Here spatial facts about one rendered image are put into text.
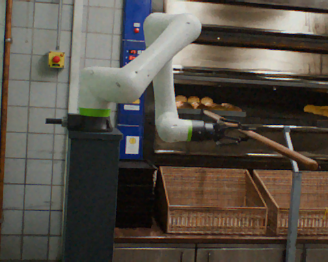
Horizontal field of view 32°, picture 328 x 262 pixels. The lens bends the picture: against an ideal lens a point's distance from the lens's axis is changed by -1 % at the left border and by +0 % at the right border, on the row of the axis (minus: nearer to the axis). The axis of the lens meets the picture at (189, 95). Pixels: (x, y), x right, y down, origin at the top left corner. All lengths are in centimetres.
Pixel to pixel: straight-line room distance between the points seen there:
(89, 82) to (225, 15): 153
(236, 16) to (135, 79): 156
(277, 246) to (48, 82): 160
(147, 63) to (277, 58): 160
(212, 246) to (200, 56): 114
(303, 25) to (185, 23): 149
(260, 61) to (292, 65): 21
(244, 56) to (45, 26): 121
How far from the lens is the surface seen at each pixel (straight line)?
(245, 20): 353
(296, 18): 365
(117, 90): 206
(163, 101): 248
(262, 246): 316
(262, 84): 341
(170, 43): 222
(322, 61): 372
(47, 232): 355
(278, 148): 208
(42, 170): 346
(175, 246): 305
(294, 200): 309
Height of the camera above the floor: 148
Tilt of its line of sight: 3 degrees down
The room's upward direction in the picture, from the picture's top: 4 degrees clockwise
